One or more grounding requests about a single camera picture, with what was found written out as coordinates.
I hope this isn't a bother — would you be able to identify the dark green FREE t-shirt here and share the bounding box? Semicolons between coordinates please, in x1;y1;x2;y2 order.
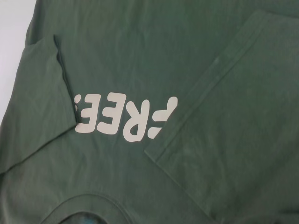
0;0;299;224

